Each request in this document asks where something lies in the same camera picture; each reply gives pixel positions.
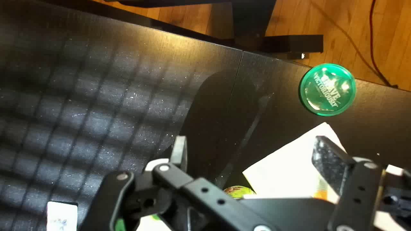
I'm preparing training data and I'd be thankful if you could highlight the white round bowl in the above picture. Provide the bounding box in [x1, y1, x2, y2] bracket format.
[138, 157, 174, 231]

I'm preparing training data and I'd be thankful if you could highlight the black cable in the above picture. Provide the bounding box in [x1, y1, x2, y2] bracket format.
[368, 0, 402, 90]

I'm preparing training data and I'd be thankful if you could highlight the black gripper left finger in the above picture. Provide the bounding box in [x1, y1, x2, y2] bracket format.
[81, 135, 276, 231]

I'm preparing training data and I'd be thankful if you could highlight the green round plastic lid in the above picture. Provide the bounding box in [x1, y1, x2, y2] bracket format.
[298, 63, 357, 119]

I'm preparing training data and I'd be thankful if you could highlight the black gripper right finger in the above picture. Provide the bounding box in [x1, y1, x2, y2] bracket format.
[311, 135, 411, 231]

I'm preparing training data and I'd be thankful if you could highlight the flat white paper napkin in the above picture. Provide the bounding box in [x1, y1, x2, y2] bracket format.
[242, 121, 347, 203]

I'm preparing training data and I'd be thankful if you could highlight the black furniture leg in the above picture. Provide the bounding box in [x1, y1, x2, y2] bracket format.
[118, 0, 325, 56]

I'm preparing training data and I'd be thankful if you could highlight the white playing card dark print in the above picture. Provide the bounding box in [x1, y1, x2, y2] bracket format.
[45, 201, 80, 231]

